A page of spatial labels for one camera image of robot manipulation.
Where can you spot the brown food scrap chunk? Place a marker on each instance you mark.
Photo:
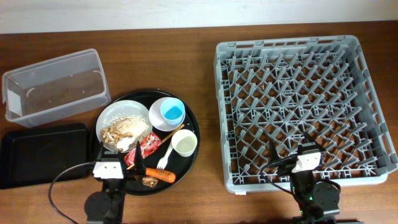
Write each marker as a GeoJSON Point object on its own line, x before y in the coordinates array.
{"type": "Point", "coordinates": [149, 181]}

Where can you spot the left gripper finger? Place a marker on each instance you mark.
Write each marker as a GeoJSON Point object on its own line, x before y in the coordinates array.
{"type": "Point", "coordinates": [138, 155]}
{"type": "Point", "coordinates": [99, 152]}

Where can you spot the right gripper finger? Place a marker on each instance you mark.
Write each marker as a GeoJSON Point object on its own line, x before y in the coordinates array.
{"type": "Point", "coordinates": [311, 144]}
{"type": "Point", "coordinates": [273, 152]}

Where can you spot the clear plastic waste bin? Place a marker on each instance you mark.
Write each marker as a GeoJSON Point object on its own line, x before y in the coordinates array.
{"type": "Point", "coordinates": [55, 89]}

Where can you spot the wooden chopstick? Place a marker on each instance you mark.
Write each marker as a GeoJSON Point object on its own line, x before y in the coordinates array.
{"type": "Point", "coordinates": [168, 137]}

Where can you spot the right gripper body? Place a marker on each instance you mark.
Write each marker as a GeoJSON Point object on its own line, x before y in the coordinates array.
{"type": "Point", "coordinates": [286, 168]}

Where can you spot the red snack wrapper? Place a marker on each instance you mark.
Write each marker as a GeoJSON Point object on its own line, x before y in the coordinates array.
{"type": "Point", "coordinates": [148, 146]}

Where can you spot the round black serving tray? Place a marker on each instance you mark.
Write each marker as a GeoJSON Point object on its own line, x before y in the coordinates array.
{"type": "Point", "coordinates": [177, 164]}

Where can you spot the grey plastic dishwasher rack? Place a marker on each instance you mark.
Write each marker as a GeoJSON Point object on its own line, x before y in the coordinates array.
{"type": "Point", "coordinates": [280, 88]}

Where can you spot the grey dinner plate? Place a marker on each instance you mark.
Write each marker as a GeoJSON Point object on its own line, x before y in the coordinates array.
{"type": "Point", "coordinates": [119, 109]}

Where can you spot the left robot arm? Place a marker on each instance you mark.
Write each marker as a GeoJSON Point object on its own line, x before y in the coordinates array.
{"type": "Point", "coordinates": [107, 205]}

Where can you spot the light blue plastic cup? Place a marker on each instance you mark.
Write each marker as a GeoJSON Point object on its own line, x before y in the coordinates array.
{"type": "Point", "coordinates": [172, 110]}

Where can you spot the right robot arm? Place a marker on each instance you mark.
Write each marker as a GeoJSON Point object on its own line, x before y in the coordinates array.
{"type": "Point", "coordinates": [317, 199]}

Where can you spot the orange carrot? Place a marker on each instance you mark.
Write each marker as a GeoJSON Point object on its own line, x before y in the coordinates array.
{"type": "Point", "coordinates": [163, 175]}

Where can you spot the rice and mushroom leftovers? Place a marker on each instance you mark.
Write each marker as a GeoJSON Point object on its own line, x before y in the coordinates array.
{"type": "Point", "coordinates": [124, 131]}

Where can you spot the black rectangular tray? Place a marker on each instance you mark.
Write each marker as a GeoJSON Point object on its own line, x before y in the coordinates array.
{"type": "Point", "coordinates": [36, 156]}

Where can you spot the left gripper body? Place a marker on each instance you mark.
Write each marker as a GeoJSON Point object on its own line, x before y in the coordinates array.
{"type": "Point", "coordinates": [130, 175]}

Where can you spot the cream white cup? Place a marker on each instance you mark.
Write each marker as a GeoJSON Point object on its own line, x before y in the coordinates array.
{"type": "Point", "coordinates": [184, 142]}

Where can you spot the pink shallow bowl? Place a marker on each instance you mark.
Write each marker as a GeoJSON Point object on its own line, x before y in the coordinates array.
{"type": "Point", "coordinates": [156, 118]}

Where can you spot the white plastic fork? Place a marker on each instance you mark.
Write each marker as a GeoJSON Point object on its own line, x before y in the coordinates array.
{"type": "Point", "coordinates": [164, 160]}

